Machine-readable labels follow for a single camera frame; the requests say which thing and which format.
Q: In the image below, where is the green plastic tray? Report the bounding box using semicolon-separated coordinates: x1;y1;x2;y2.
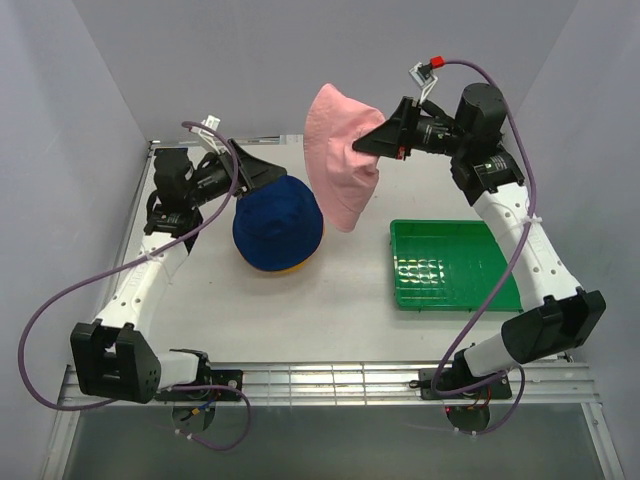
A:
390;219;507;312

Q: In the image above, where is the aluminium front rail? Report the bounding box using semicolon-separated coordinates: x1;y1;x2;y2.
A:
55;362;601;409

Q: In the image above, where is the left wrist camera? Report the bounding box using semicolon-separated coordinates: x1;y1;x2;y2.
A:
191;115;224;154

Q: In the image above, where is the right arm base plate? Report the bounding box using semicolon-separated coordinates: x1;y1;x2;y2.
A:
409;367;513;401

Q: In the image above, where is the blue beanie hat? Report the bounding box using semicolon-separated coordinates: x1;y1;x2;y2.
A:
232;175;324;272

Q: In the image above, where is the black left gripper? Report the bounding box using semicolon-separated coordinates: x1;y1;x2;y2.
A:
185;139;286;208

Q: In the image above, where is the pink hat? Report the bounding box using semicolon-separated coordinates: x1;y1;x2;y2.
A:
303;83;385;233

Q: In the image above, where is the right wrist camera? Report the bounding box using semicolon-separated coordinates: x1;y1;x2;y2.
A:
408;62;438;104

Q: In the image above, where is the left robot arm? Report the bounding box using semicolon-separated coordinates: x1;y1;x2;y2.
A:
70;143;287;404

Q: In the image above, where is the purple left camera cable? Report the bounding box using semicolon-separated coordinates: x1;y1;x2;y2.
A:
18;119;254;452

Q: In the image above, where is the paper label strip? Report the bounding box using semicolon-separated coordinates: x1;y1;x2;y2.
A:
279;134;304;145

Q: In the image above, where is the yellow bucket hat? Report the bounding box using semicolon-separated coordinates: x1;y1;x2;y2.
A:
234;225;325;275

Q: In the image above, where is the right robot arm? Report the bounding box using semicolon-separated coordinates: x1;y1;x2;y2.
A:
352;83;606;397

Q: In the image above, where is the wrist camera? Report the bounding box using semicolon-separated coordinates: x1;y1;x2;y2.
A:
408;62;438;104
191;115;224;154

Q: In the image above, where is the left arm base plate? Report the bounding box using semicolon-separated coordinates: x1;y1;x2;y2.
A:
154;369;244;404

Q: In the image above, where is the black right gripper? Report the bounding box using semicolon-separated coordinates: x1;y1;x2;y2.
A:
351;97;468;160

